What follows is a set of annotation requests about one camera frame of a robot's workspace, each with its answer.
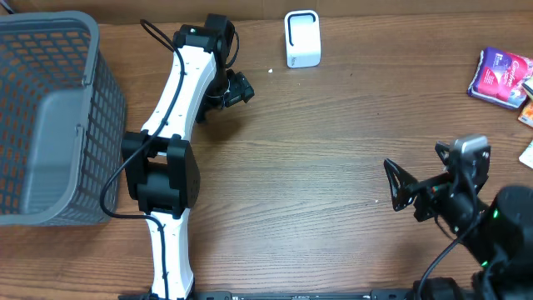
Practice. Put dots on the yellow snack packet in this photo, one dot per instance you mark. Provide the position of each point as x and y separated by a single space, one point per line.
528 87

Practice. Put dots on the grey plastic shopping basket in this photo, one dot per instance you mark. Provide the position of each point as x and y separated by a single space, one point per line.
63 116

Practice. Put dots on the red purple pantyliner pack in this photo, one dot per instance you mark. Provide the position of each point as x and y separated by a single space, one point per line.
499 77

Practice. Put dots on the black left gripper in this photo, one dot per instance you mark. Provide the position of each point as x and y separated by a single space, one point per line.
241 91

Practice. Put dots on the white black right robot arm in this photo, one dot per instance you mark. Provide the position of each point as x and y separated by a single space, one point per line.
497 235

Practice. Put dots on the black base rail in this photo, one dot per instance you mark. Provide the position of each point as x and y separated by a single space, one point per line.
376 294

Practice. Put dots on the white packet at edge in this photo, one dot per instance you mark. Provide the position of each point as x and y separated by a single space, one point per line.
527 156

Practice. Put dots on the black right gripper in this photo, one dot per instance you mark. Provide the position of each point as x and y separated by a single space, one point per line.
402 187

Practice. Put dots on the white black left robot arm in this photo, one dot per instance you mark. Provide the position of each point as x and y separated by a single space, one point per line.
161 170

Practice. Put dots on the orange packet at edge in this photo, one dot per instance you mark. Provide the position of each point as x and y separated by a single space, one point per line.
526 115

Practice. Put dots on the white barcode scanner stand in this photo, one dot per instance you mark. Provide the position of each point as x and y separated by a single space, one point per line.
303 39

